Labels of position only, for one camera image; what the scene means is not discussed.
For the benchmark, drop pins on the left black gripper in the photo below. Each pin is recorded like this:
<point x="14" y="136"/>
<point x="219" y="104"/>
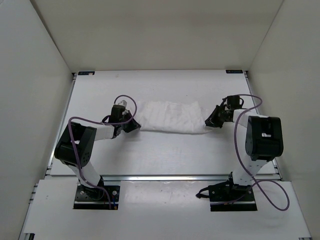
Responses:
<point x="134" y="126"/>

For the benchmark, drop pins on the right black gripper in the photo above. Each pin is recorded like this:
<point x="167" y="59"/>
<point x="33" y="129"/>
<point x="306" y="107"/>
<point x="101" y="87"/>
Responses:
<point x="212" y="121"/>

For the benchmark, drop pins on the white pleated skirt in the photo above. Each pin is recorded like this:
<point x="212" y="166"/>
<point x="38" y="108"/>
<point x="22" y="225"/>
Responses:
<point x="171" y="117"/>

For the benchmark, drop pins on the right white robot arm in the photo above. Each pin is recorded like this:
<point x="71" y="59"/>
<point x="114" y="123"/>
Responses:
<point x="263" y="139"/>

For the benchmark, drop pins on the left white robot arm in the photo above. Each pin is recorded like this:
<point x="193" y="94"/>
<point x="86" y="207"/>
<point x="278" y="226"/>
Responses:
<point x="75" y="146"/>

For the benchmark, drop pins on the right blue corner label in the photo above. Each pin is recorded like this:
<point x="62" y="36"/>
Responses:
<point x="232" y="71"/>

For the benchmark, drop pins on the blue corner label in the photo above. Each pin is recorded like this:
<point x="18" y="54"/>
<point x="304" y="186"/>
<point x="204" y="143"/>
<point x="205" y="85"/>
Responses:
<point x="232" y="71"/>
<point x="86" y="73"/>

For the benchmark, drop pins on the left blue corner label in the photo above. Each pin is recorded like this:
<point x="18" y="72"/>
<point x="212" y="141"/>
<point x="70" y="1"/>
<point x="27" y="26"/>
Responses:
<point x="86" y="73"/>

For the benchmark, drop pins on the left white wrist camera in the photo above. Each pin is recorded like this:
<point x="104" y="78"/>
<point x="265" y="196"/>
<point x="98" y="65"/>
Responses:
<point x="122" y="103"/>

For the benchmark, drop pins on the aluminium front rail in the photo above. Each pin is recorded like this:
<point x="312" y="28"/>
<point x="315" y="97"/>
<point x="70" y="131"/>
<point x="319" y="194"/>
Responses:
<point x="165" y="178"/>

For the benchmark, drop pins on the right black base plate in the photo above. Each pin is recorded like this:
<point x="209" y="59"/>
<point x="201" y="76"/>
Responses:
<point x="223" y="199"/>

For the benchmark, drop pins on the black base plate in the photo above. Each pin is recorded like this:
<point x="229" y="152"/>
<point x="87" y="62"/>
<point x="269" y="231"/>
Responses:
<point x="95" y="199"/>
<point x="223" y="199"/>

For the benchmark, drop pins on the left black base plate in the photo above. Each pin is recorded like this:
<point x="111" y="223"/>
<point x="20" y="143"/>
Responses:
<point x="95" y="199"/>

